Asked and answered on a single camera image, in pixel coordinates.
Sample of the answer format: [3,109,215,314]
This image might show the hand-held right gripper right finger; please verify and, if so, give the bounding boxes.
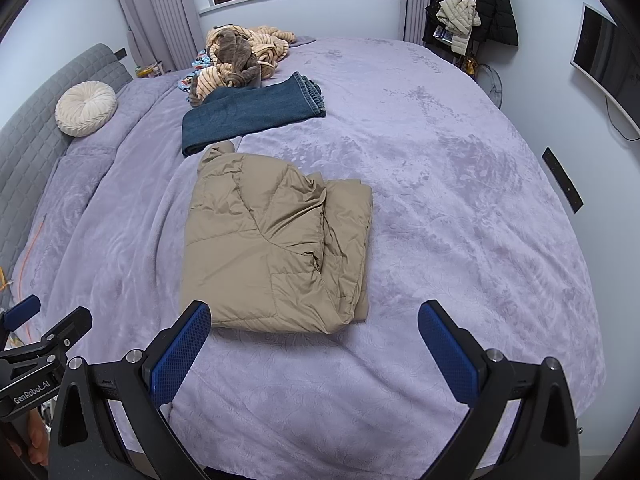
[418,300,583,480]

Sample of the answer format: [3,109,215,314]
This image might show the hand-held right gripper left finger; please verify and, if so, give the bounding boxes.
[48,300,213,480]

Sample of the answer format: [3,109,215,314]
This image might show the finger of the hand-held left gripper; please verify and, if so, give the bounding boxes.
[0,307,93,365]
[0,295,42,333]

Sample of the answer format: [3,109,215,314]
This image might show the beige puffer jacket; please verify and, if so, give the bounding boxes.
[178,142,374,335]

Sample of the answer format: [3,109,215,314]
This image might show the person's left hand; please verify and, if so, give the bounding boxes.
[20,407,51,467]

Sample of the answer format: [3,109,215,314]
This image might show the grey quilted headboard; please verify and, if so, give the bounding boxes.
[0,43,133,306]

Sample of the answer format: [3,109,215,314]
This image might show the round cream pillow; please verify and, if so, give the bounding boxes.
[55,81,118,137]

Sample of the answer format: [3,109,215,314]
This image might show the blue denim jeans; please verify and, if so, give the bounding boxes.
[181,71,327,158]

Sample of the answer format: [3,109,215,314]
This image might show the white standing fan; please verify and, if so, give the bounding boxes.
[472,61,506,108]

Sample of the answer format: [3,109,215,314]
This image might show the bedside small clutter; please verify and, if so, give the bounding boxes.
[134,60,166,80]

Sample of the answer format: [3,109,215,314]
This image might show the colourful printed cloth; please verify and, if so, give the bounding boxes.
[175,47,211,93]

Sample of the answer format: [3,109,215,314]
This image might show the tan striped plush blanket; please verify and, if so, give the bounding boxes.
[189,24,298,108]

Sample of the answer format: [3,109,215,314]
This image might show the brown plush garment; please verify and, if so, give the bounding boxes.
[210,29,266,78]

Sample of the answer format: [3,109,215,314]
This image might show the grey pleated curtain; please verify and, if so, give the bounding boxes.
[400,0,441,43]
[107,0,213,73]

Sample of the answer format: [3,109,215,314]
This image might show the beige hanging puffer vest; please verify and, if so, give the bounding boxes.
[436,0,482,54]

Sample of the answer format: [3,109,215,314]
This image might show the black hanging coat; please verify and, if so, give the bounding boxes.
[422,0,520,48]

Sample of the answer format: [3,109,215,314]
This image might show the black wall strip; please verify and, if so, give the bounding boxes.
[542,146,585,216]

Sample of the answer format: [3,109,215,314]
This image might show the wall mounted television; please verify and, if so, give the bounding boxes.
[570,2,640,128]

